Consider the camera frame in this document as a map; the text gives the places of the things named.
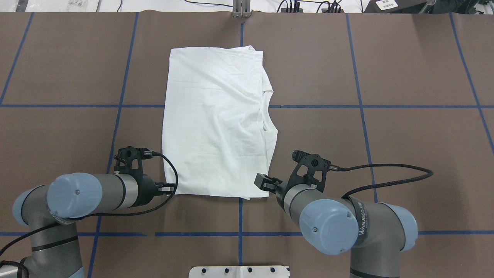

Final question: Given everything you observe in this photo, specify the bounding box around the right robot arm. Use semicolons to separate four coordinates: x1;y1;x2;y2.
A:
254;174;418;278

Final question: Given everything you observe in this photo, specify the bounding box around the white long-sleeve printed shirt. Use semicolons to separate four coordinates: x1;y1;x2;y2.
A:
162;46;278;200

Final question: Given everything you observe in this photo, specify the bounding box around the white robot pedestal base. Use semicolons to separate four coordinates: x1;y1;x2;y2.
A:
188;265;291;278

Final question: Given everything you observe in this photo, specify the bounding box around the black braided left cable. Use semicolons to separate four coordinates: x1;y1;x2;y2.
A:
0;152;179;278

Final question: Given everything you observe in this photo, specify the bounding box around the black braided cable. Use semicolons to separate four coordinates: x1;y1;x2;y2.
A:
330;164;434;200
0;152;179;278

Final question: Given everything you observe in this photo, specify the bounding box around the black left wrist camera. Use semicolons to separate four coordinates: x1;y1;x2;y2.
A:
113;146;156;176

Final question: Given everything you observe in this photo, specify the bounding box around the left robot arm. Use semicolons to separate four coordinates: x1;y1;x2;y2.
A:
1;173;178;278

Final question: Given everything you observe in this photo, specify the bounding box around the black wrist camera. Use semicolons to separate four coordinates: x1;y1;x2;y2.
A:
286;150;341;192
113;146;156;176

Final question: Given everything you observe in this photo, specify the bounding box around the aluminium frame post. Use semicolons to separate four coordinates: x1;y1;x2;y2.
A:
232;0;252;18

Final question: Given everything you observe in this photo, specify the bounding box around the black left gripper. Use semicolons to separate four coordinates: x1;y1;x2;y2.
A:
135;175;176;207

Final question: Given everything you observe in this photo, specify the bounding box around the black braided right cable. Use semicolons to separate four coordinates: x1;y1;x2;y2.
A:
330;164;434;200

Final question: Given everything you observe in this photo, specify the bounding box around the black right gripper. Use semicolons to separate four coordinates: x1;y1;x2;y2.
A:
254;174;294;205

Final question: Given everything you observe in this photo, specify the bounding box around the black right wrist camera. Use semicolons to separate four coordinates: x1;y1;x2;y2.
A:
286;150;341;192

